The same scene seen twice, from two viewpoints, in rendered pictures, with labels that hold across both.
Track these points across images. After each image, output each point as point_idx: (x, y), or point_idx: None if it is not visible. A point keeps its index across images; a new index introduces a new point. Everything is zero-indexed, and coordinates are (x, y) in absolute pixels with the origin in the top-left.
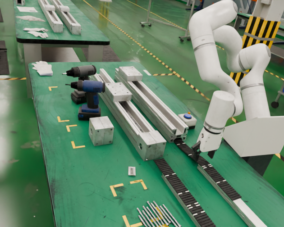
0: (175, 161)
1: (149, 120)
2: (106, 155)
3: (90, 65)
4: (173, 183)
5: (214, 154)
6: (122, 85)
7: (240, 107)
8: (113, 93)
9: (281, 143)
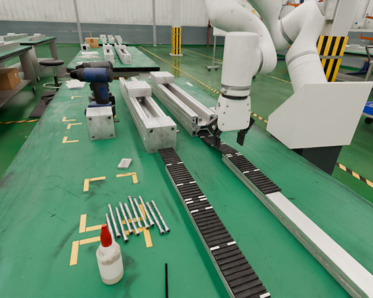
0: (192, 154)
1: (174, 117)
2: (100, 148)
3: (105, 61)
4: (175, 172)
5: (251, 146)
6: (144, 82)
7: (272, 55)
8: (128, 87)
9: (350, 128)
